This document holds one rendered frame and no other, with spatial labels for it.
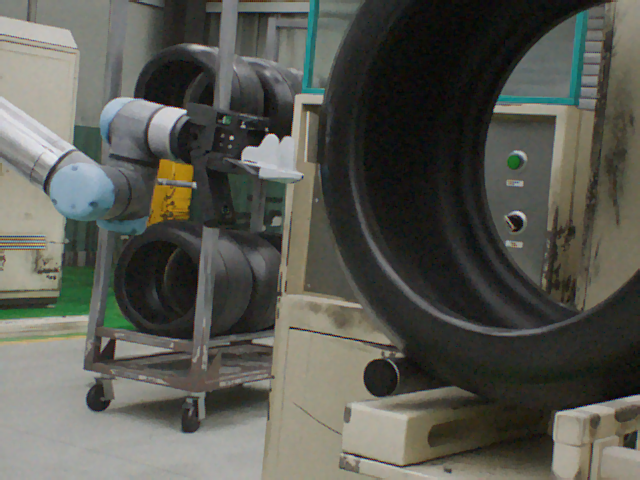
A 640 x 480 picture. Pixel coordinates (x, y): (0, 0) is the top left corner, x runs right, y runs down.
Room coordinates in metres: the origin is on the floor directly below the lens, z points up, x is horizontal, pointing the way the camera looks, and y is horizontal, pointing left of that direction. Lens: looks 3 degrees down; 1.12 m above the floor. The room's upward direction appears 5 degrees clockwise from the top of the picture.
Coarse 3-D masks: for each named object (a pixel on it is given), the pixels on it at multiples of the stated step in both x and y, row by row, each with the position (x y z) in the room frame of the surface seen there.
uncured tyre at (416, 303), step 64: (384, 0) 1.40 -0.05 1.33; (448, 0) 1.56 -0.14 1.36; (512, 0) 1.60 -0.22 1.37; (576, 0) 1.56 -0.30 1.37; (384, 64) 1.55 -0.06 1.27; (448, 64) 1.64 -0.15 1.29; (512, 64) 1.63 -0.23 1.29; (320, 128) 1.47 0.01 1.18; (384, 128) 1.59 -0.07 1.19; (448, 128) 1.66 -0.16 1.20; (320, 192) 1.48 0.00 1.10; (384, 192) 1.59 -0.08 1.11; (448, 192) 1.65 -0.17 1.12; (384, 256) 1.39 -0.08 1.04; (448, 256) 1.63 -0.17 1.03; (512, 256) 1.63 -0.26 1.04; (384, 320) 1.39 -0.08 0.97; (448, 320) 1.32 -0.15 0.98; (512, 320) 1.58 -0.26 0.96; (576, 320) 1.23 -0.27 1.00; (512, 384) 1.29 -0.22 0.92; (576, 384) 1.26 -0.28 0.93
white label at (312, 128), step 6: (312, 114) 1.47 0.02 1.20; (312, 120) 1.47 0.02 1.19; (318, 120) 1.49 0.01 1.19; (306, 126) 1.46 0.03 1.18; (312, 126) 1.47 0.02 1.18; (318, 126) 1.50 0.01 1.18; (306, 132) 1.46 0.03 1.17; (312, 132) 1.48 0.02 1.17; (306, 138) 1.46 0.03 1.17; (312, 138) 1.48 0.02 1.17; (306, 144) 1.46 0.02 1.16; (312, 144) 1.48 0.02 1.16; (306, 150) 1.46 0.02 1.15; (312, 150) 1.48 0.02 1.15; (306, 156) 1.46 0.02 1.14; (312, 156) 1.48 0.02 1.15; (306, 162) 1.46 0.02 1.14; (312, 162) 1.48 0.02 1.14
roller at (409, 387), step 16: (368, 368) 1.40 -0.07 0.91; (384, 368) 1.38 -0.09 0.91; (400, 368) 1.39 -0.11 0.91; (416, 368) 1.42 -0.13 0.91; (368, 384) 1.40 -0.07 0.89; (384, 384) 1.38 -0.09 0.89; (400, 384) 1.39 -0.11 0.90; (416, 384) 1.42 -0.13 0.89; (432, 384) 1.45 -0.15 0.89; (448, 384) 1.48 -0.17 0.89
